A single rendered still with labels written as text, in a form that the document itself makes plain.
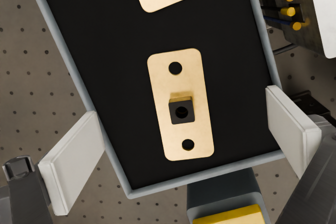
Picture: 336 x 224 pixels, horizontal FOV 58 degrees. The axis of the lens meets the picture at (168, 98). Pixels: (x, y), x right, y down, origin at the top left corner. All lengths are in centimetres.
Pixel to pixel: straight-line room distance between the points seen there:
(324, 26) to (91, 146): 21
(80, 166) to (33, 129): 66
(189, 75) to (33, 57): 59
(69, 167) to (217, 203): 16
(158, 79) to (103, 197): 67
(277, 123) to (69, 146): 11
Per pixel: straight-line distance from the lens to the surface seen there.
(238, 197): 29
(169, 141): 23
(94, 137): 20
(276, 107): 18
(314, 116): 17
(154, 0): 21
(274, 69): 22
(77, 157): 18
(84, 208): 90
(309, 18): 30
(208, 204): 29
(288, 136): 16
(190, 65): 21
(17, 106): 83
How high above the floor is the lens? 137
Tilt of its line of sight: 72 degrees down
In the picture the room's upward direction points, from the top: 167 degrees counter-clockwise
